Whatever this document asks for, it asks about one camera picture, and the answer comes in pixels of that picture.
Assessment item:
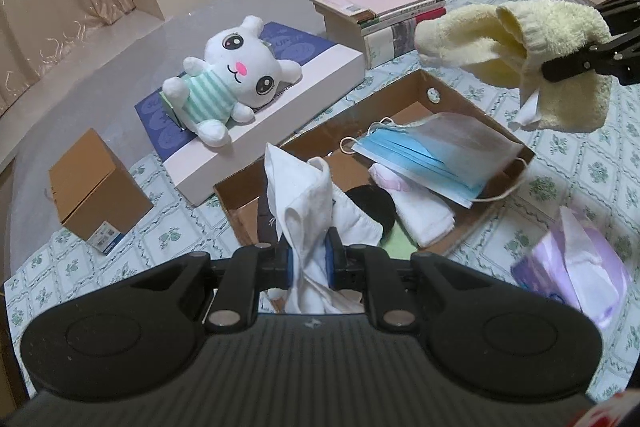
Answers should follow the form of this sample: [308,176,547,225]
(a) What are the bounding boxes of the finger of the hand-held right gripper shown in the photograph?
[542,34,640,84]
[595,0,640,32]

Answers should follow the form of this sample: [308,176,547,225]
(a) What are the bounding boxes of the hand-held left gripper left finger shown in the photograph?
[132,237,296,334]

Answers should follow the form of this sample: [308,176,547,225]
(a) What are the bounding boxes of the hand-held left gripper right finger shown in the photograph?
[325,227,498,334]

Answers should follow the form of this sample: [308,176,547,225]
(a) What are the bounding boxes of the dark grey cloth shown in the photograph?
[257,202,281,244]

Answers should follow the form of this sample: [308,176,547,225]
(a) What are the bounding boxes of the yellow fluffy socks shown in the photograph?
[414,0,613,132]

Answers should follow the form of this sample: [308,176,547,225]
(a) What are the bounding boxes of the white sock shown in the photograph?
[264,142,366,315]
[330,189,383,245]

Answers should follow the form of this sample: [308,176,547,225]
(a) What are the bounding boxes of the green cloth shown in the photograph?
[377,227,418,255]

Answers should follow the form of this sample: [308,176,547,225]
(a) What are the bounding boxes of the blue face mask pack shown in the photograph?
[340,112,531,208]

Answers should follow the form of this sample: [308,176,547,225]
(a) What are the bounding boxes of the brown cardboard tray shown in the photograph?
[212,69,536,258]

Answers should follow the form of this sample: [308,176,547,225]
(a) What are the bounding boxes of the purple soft tissue pack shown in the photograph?
[510,206,633,330]

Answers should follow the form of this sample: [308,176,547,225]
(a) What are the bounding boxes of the white folded towel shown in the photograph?
[392,187,457,249]

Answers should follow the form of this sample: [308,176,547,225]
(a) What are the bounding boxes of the white and blue flat box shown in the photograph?
[134,21,366,208]

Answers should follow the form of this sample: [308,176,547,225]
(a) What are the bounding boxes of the white plush bunny toy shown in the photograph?
[162,16,303,146]

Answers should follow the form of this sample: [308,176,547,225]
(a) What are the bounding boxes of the small brown cardboard box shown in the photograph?
[48,128,154,255]

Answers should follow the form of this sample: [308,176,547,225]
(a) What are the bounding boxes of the red white printed clothing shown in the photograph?
[580,392,640,427]

